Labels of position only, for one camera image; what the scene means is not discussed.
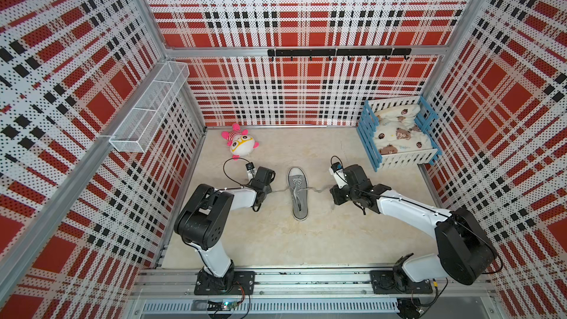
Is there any grey canvas sneaker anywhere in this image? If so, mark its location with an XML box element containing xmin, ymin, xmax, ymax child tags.
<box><xmin>287</xmin><ymin>167</ymin><xmax>309</xmax><ymax>222</ymax></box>

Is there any left camera black cable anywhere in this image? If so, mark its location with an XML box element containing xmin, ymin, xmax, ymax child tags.
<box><xmin>222</xmin><ymin>157</ymin><xmax>254</xmax><ymax>189</ymax></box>

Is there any white wire mesh basket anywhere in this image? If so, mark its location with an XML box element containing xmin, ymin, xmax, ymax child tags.
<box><xmin>109</xmin><ymin>61</ymin><xmax>189</xmax><ymax>153</ymax></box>

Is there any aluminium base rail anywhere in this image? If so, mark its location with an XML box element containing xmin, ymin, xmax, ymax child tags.
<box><xmin>124</xmin><ymin>265</ymin><xmax>506</xmax><ymax>318</ymax></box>

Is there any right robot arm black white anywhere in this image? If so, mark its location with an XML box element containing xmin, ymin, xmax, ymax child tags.
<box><xmin>329</xmin><ymin>162</ymin><xmax>498</xmax><ymax>293</ymax></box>

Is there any white printed cloth bundle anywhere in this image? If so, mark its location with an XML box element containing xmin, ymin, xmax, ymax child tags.
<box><xmin>373</xmin><ymin>104</ymin><xmax>433</xmax><ymax>155</ymax></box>

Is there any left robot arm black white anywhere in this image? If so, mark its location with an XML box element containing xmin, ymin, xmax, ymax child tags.
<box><xmin>174</xmin><ymin>167</ymin><xmax>276</xmax><ymax>295</ymax></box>

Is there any black hook rail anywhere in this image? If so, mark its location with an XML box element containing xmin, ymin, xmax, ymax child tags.
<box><xmin>267</xmin><ymin>48</ymin><xmax>412</xmax><ymax>58</ymax></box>

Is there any white pink plush toy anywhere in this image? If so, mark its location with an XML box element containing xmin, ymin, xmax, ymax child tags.
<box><xmin>221</xmin><ymin>123</ymin><xmax>259</xmax><ymax>159</ymax></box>

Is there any grey shoelace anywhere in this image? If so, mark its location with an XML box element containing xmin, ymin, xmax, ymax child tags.
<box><xmin>287</xmin><ymin>180</ymin><xmax>330</xmax><ymax>193</ymax></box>

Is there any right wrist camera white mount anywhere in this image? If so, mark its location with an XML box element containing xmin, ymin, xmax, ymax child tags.
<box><xmin>329</xmin><ymin>162</ymin><xmax>348</xmax><ymax>189</ymax></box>

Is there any blue white slatted crate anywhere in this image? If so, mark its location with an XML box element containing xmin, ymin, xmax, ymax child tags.
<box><xmin>357</xmin><ymin>95</ymin><xmax>442</xmax><ymax>171</ymax></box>

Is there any green circuit board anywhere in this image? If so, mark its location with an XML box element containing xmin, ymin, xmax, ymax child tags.
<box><xmin>208</xmin><ymin>301</ymin><xmax>240</xmax><ymax>312</ymax></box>

